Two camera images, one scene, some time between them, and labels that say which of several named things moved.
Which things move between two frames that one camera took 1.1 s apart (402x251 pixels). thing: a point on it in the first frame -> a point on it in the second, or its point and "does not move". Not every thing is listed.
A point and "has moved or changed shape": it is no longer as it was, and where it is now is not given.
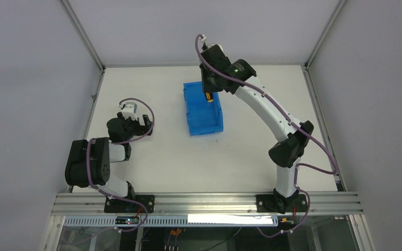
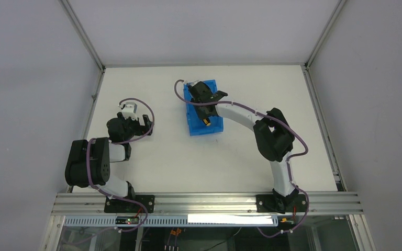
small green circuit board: (126, 220) does not move
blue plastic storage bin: (203, 117) does not move
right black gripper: (208, 85) -> (207, 110)
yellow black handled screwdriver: (209, 96) has moved or changed shape
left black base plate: (120, 205) does not move
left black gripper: (144, 125) does not move
